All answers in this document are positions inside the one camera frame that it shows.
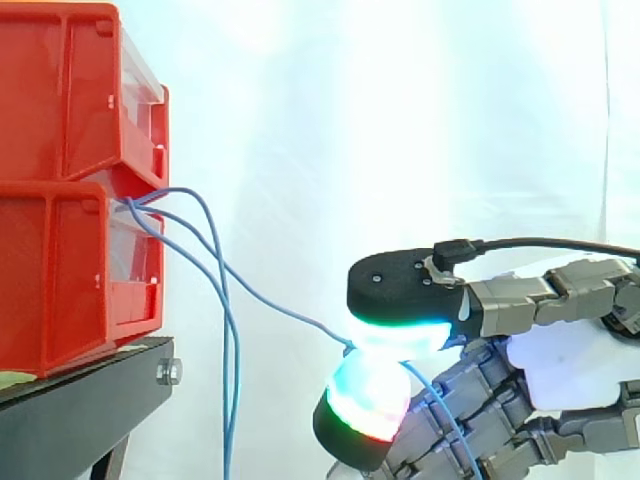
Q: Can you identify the blue cable bundle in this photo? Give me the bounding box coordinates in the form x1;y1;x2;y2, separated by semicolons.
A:
115;185;244;480

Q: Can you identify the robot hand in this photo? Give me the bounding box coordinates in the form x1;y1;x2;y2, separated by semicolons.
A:
312;246;640;480

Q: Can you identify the red plastic bin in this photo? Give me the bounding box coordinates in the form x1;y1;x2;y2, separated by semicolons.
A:
0;176;167;380
0;2;171;183

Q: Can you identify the black stand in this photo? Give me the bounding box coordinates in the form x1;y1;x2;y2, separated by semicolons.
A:
0;335;184;480

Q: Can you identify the thin black cable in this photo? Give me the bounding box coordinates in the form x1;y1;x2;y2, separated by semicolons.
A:
430;237;640;274

